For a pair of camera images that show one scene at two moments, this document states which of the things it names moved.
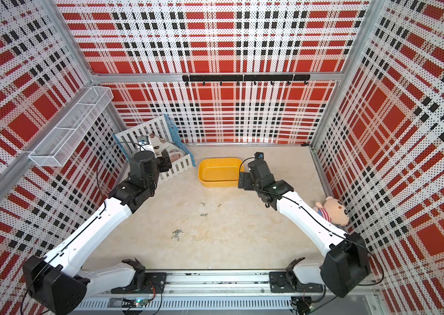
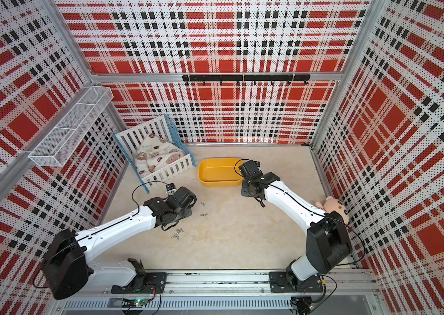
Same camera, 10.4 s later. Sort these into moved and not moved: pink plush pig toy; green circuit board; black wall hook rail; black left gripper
Moved: black left gripper
Not moved: pink plush pig toy; green circuit board; black wall hook rail
